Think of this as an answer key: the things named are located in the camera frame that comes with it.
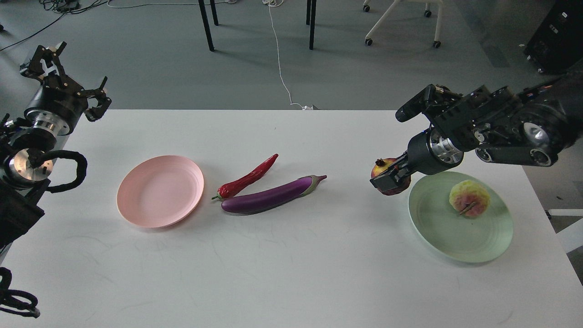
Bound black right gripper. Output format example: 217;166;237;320
370;129;464;191

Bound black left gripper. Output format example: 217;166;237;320
20;41;111;136

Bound red pomegranate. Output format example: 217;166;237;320
371;158;411;196

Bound purple eggplant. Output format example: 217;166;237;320
221;175;327;215

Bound red chili pepper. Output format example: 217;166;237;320
211;154;279;200

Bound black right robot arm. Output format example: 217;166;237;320
370;72;583;195

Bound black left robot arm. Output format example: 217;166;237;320
0;41;111;259

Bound green plate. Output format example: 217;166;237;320
408;172;514;263

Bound pink plate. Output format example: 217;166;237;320
116;155;205;228

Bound white rolling chair base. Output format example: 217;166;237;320
362;0;444;48

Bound black table leg left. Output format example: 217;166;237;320
197;0;215;52

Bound black table leg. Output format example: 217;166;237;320
197;0;215;52
210;0;219;26
306;0;317;51

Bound black table leg rear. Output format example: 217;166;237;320
210;0;219;26

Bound black table leg right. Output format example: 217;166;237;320
306;0;317;51

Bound black equipment case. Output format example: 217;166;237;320
523;0;583;73

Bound black floor cables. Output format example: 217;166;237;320
0;0;110;54

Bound white floor cable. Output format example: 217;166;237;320
263;0;315;111

